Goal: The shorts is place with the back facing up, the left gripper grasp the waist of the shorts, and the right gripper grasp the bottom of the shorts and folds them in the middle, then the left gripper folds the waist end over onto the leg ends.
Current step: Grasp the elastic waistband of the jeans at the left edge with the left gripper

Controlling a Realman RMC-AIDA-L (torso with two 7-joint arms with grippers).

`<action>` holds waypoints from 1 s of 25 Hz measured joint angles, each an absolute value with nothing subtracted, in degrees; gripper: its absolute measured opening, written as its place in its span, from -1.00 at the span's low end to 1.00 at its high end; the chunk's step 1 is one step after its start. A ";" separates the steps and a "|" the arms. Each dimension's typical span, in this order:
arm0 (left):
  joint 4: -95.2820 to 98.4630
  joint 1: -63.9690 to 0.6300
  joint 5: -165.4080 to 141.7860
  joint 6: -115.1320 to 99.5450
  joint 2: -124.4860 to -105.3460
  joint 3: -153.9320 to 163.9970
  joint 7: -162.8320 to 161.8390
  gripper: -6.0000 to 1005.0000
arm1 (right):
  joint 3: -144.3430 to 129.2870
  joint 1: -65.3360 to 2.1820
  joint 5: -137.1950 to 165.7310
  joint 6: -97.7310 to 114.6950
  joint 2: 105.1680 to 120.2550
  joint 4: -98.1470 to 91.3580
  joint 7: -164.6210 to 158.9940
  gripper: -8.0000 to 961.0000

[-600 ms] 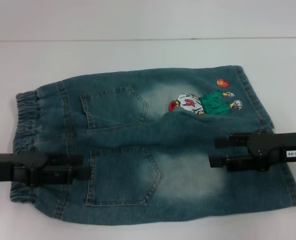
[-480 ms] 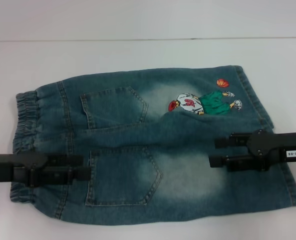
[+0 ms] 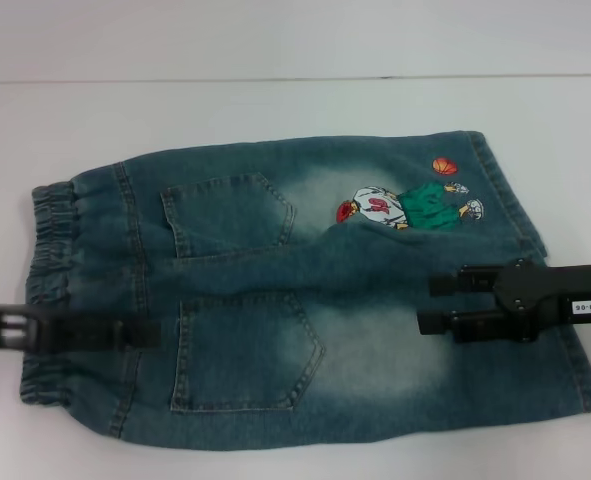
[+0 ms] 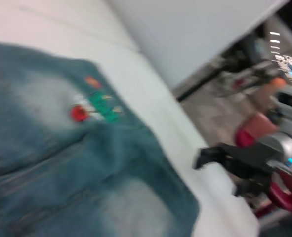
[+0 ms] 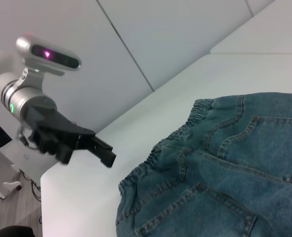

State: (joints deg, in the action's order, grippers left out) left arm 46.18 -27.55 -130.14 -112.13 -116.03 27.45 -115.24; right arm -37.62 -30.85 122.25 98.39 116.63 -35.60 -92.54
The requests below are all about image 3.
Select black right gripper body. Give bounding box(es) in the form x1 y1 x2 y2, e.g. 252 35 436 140
493 256 591 347

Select blue denim shorts with embroidery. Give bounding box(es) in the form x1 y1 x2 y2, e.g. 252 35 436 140
18 129 591 431

